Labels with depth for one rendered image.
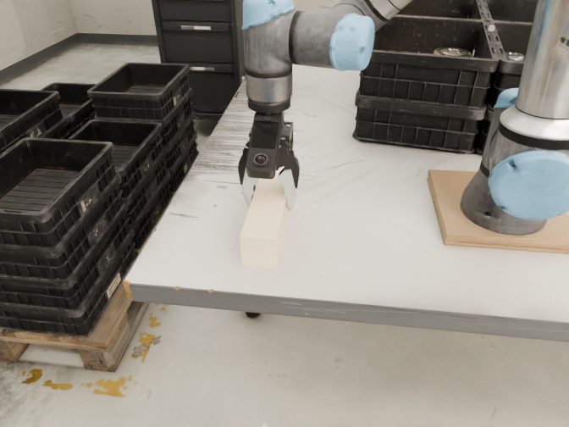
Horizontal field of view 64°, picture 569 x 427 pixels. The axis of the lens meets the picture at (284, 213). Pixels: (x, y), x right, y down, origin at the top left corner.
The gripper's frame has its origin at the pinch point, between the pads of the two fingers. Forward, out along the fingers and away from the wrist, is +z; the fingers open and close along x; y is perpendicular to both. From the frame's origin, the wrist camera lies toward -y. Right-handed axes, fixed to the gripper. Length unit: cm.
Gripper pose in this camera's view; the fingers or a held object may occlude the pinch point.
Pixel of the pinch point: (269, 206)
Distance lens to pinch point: 83.9
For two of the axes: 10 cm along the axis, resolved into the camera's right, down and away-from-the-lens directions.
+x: -9.9, -0.7, 1.0
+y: 1.3, -5.7, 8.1
